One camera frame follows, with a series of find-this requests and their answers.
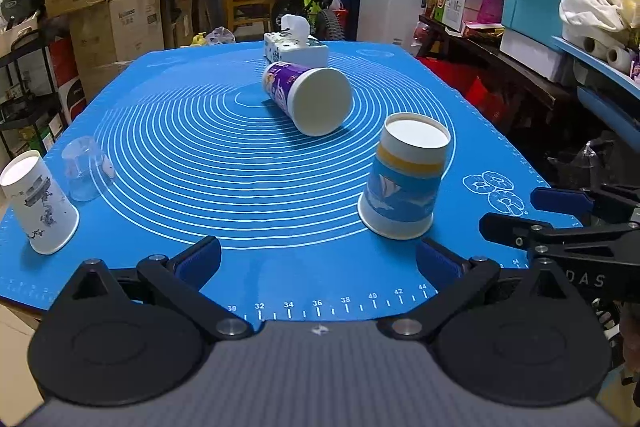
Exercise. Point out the white flat box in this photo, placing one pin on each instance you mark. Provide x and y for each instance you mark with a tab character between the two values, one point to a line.
535	54

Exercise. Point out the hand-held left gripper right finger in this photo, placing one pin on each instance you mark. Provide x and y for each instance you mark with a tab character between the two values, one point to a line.
439	263

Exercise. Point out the blue and yellow paper cup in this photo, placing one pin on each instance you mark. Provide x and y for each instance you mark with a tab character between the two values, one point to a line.
405	189

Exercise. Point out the purple paper cup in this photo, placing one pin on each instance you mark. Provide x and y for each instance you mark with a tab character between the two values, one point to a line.
312	99

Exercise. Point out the white and green carton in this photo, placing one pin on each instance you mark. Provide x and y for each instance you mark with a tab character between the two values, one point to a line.
452	4

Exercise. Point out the white paper roll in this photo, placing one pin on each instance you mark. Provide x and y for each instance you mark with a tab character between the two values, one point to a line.
617	57

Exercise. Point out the teal plastic storage bin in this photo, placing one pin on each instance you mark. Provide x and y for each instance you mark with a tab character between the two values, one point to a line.
540	2

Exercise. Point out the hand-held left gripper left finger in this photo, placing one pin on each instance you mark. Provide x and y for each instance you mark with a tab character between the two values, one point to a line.
200	259

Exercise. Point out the dark wooden side table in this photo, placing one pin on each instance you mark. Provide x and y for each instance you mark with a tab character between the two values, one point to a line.
505	72

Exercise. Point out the white patterned tissue box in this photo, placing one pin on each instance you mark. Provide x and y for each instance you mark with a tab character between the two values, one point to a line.
295	51

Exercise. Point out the white crumpled cloth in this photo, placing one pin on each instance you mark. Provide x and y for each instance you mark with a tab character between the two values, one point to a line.
592	12

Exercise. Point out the black metal shelf rack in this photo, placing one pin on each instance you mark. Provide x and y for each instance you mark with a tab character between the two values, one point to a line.
25	102

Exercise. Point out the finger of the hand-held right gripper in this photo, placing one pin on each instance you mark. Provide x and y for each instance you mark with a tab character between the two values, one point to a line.
510	229
560	200

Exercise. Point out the clear plastic cup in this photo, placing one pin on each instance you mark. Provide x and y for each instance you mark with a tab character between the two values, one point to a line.
82	172

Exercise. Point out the red plastic bag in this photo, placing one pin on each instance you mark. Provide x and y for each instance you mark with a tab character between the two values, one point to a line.
465	84

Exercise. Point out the light blue shelf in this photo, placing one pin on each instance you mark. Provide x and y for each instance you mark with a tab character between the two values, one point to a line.
607	72

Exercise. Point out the large brown cardboard box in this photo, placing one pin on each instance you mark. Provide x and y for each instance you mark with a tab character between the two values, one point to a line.
120	29

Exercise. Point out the blue silicone baking mat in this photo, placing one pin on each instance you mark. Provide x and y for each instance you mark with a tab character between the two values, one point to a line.
200	167

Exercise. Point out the white ink-print paper cup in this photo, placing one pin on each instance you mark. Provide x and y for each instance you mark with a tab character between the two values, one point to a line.
42	209

